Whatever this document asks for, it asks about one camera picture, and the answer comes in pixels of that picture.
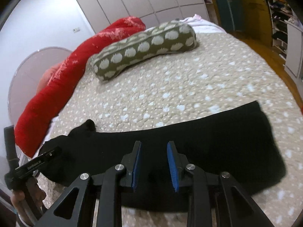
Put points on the red rolled quilt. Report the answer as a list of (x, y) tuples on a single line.
[(47, 104)]

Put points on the white round headboard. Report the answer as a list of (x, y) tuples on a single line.
[(26, 75)]

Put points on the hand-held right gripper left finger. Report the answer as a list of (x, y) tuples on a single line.
[(136, 167)]

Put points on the black pants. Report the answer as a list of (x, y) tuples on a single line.
[(213, 146)]

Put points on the beige spotted bedspread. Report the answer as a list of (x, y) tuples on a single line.
[(177, 87)]

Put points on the teal door panel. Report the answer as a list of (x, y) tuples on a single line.
[(224, 4)]

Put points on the pink pillow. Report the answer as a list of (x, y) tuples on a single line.
[(46, 78)]

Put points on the yellow wooden door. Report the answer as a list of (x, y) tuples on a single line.
[(255, 4)]

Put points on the white wardrobe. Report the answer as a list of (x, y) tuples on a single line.
[(142, 0)]

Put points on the white board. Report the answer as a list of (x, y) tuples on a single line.
[(293, 52)]

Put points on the green patterned bolster pillow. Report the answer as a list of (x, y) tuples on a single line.
[(142, 47)]

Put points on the person's left hand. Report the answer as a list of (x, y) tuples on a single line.
[(37, 194)]

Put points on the white wall switch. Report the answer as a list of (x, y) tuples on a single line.
[(76, 30)]

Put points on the cluttered open shelf rack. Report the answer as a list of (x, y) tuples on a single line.
[(279, 28)]

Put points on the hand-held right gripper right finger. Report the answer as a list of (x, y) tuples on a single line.
[(172, 167)]

